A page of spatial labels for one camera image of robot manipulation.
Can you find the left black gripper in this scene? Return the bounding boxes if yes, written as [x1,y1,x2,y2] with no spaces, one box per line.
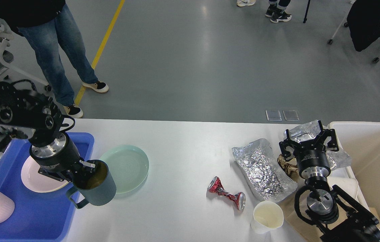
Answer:
[29,133,96,182]

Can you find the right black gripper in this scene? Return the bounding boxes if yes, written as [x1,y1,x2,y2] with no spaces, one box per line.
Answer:
[279,120,339,178]

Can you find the teal ceramic mug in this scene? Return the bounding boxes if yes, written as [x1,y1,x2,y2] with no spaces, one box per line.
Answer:
[66,160,116,209]

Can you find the green ceramic plate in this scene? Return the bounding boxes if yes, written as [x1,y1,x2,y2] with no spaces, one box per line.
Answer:
[100,145,149,194]

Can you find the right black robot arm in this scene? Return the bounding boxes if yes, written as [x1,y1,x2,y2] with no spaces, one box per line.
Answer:
[279,121,380,242]

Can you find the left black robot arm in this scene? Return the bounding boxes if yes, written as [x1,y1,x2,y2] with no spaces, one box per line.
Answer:
[0,82,98,184]

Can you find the small crumpled foil sheet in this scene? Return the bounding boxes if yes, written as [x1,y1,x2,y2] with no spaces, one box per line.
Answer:
[289,120,352,171]

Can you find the crumpled brown paper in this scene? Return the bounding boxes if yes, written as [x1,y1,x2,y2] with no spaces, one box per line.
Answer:
[277,154,300,182]

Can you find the large crumpled foil tray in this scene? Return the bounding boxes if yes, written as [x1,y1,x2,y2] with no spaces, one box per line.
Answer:
[232,138,297,203]

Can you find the pink ceramic plate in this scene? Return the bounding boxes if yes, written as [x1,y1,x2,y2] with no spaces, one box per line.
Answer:
[20,156,68,193]

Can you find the blue plastic tray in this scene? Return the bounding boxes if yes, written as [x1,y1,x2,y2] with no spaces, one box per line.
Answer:
[0,139,76,242]

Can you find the white paper cup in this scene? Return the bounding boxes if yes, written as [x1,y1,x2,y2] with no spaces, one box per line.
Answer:
[250,201,284,234]

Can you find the crushed red soda can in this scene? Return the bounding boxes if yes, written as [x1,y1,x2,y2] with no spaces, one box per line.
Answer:
[207,176,246,211]

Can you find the person in black sneakers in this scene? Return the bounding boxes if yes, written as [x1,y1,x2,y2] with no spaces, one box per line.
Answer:
[265,0,292,23]

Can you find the chair with black jacket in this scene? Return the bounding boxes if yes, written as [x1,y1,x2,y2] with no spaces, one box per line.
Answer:
[328,0,380,64]

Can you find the person in blue jeans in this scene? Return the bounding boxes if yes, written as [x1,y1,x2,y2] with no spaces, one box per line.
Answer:
[0,0,109,118]

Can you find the white office chair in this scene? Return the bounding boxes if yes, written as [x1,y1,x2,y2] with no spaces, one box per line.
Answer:
[0,13,52,92]

